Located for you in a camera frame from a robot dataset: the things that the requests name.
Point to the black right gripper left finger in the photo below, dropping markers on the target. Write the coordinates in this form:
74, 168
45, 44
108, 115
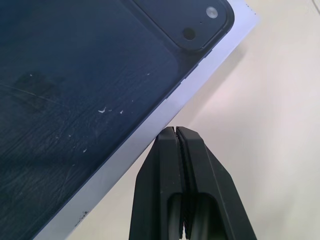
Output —
157, 185

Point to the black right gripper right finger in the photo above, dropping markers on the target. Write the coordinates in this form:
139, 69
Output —
210, 190

